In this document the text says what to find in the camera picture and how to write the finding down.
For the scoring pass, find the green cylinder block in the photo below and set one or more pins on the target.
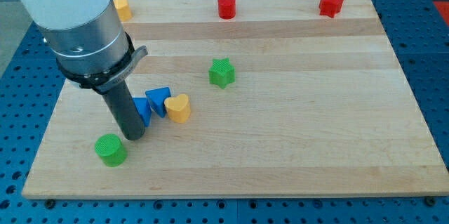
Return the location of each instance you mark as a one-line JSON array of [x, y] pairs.
[[111, 150]]

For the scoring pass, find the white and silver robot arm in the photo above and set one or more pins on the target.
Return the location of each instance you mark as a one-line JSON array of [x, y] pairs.
[[88, 40]]

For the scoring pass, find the green star block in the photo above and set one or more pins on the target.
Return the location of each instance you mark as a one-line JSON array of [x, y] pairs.
[[221, 73]]

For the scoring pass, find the yellow heart block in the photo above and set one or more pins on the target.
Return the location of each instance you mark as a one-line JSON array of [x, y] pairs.
[[178, 108]]

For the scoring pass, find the wooden board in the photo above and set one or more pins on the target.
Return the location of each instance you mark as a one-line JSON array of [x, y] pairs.
[[320, 107]]

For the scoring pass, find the blue triangle block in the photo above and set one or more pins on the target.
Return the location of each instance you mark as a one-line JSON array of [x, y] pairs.
[[156, 98]]

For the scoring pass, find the blue cube block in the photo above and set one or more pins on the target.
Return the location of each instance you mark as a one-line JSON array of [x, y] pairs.
[[144, 109]]

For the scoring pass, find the red cylinder block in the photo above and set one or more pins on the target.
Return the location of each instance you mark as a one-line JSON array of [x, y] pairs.
[[226, 9]]

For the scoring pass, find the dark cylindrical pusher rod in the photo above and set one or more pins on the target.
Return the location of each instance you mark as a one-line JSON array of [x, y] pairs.
[[121, 105]]

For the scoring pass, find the yellow block at back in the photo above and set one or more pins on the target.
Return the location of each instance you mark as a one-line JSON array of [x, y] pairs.
[[123, 9]]

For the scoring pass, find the red star block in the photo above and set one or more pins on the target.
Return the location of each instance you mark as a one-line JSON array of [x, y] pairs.
[[330, 8]]

